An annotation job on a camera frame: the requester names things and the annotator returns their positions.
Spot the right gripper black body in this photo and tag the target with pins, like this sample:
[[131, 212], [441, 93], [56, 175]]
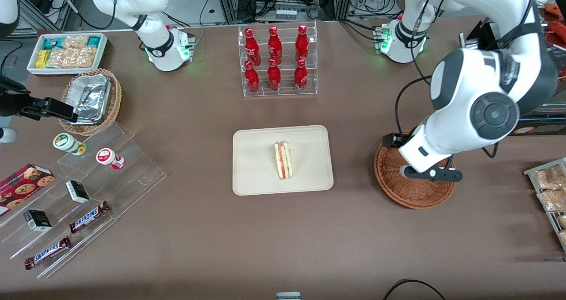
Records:
[[9, 101]]

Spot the triangle sandwich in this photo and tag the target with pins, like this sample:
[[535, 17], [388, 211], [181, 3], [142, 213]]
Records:
[[283, 160]]

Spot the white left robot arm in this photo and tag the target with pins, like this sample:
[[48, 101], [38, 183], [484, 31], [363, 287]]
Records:
[[477, 92]]

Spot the aluminium foil tray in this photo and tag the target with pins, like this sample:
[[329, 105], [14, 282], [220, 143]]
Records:
[[90, 98]]

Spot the brown round wicker basket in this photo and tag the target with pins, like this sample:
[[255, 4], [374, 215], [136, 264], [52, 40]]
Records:
[[411, 194]]

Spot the light tan wicker basket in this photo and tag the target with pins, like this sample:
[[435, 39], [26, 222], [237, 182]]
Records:
[[112, 107]]

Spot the beige plastic tray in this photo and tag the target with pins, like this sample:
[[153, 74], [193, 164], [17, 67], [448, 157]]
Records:
[[256, 167]]

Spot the green lid yogurt cup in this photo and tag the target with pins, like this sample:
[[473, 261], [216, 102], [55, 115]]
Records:
[[65, 142]]

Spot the yellow snack packet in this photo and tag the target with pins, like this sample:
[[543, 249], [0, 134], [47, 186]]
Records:
[[42, 59]]

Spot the clear bag of cookies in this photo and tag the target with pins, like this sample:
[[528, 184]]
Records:
[[75, 41], [73, 57]]

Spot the teal snack packet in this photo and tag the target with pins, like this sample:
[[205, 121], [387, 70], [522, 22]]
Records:
[[94, 41], [51, 43]]

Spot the red lid yogurt cup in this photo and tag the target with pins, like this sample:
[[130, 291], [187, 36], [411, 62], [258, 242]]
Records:
[[106, 156]]

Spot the white rectangular snack bin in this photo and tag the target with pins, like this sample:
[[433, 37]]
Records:
[[102, 54]]

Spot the red tartan cookie box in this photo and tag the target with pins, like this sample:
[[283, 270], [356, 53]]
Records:
[[24, 185]]

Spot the small black box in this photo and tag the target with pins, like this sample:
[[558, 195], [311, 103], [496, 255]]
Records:
[[77, 191], [37, 221]]

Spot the clear acrylic stepped stand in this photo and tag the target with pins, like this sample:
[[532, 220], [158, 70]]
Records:
[[128, 176]]

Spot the red soda bottle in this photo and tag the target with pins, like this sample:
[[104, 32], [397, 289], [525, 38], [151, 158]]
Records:
[[274, 78], [274, 47], [300, 78], [252, 48], [302, 44], [252, 79]]

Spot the Snickers chocolate bar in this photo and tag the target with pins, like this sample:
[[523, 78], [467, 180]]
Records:
[[89, 217], [47, 252]]

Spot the clear acrylic bottle rack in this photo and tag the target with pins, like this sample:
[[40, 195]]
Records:
[[287, 92]]

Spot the clear bag of crackers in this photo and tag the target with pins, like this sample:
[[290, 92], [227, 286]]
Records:
[[562, 221], [563, 237], [553, 200], [550, 178]]

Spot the white power strip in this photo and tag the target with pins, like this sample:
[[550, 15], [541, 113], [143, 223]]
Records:
[[285, 14]]

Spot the grey metal clamp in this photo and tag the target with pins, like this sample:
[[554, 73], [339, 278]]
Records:
[[288, 296]]

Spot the aluminium frame rack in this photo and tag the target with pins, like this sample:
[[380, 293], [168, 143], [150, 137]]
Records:
[[230, 1]]

